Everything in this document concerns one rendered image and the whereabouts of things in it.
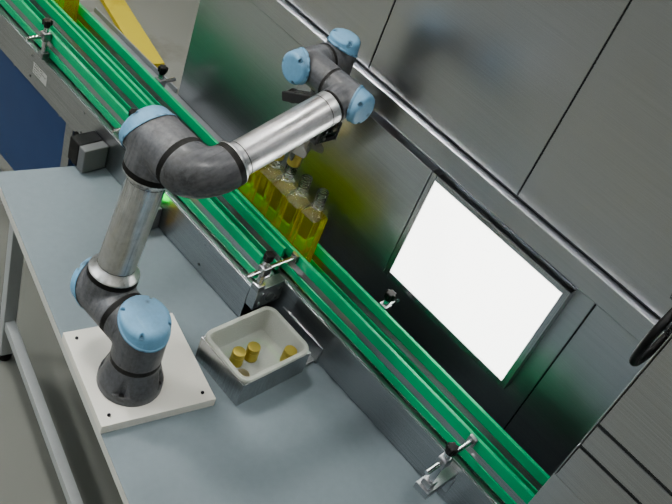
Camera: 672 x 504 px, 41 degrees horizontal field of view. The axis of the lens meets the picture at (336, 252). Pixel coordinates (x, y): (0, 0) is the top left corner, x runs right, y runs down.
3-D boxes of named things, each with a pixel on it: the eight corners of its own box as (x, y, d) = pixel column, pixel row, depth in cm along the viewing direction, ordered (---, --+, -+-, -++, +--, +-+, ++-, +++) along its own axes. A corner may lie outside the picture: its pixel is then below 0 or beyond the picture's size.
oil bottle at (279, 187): (280, 241, 241) (302, 182, 228) (264, 247, 238) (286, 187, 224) (268, 228, 244) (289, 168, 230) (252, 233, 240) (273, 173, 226)
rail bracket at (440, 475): (451, 488, 211) (490, 433, 197) (405, 522, 200) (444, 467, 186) (437, 473, 213) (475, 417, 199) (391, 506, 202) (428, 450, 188)
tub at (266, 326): (303, 371, 227) (313, 349, 222) (236, 406, 213) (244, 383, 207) (262, 324, 234) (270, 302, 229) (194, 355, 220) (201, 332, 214)
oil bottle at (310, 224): (308, 269, 237) (332, 209, 223) (293, 275, 233) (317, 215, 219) (295, 255, 239) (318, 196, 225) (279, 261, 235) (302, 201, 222)
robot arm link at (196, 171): (193, 194, 163) (382, 84, 185) (157, 158, 167) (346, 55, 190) (195, 232, 172) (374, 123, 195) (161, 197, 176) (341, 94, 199)
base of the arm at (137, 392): (113, 415, 197) (120, 388, 191) (85, 365, 205) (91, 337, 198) (173, 395, 206) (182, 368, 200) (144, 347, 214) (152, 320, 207)
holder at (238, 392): (317, 364, 231) (326, 344, 226) (235, 406, 213) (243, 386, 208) (276, 319, 238) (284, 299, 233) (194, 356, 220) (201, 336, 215)
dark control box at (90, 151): (105, 168, 260) (109, 146, 255) (81, 175, 255) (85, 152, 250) (90, 152, 263) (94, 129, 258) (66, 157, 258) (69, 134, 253)
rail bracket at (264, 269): (292, 279, 231) (306, 245, 223) (242, 300, 220) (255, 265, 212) (285, 271, 232) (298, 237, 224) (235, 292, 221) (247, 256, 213)
